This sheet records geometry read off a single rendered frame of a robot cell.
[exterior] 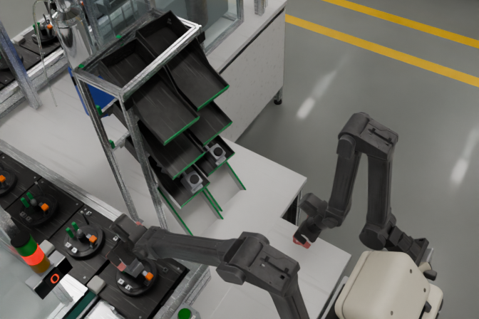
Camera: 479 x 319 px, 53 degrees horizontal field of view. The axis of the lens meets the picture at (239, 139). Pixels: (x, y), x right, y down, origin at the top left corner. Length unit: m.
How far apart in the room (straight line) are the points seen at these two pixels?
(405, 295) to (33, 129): 1.82
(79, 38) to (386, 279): 1.50
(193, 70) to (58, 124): 1.13
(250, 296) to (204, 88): 0.77
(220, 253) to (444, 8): 3.93
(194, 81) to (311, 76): 2.39
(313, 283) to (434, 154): 1.81
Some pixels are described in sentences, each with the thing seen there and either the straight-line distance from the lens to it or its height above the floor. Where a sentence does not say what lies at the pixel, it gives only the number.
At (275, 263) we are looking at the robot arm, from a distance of 1.00.
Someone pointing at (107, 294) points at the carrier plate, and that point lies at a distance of 1.74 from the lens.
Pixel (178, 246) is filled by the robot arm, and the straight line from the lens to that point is 1.17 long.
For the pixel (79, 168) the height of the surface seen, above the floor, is 0.86.
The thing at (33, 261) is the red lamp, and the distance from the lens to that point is 1.45.
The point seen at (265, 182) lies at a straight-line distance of 2.02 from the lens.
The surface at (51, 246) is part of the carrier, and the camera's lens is 1.88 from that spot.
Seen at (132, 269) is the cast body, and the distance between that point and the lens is 1.65.
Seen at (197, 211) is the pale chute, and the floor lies 1.04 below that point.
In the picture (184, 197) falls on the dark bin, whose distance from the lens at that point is 1.59.
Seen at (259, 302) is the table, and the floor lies 0.86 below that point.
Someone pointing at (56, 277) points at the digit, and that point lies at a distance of 1.56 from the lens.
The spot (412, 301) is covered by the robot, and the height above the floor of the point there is 1.34.
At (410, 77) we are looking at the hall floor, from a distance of 3.89.
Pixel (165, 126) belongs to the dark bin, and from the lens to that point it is 1.35.
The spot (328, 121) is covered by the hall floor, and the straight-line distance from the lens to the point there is 3.44.
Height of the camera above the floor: 2.50
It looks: 49 degrees down
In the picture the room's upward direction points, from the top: 4 degrees counter-clockwise
